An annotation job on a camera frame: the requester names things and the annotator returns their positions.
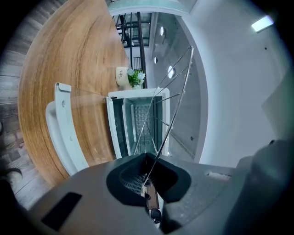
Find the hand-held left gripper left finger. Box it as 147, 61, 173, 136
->
27, 153, 159, 235

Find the white toaster oven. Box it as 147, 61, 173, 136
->
45, 82, 171, 177

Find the metal wire oven rack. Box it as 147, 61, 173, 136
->
132, 45, 194, 200

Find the white pot with flowers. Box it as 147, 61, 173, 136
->
115, 66, 146, 90

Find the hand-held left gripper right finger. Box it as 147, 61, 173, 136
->
147, 153, 236, 235

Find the rectangular ceiling light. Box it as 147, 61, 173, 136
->
251, 15, 274, 33

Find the grey metal baking tray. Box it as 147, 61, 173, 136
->
123, 98, 138, 155

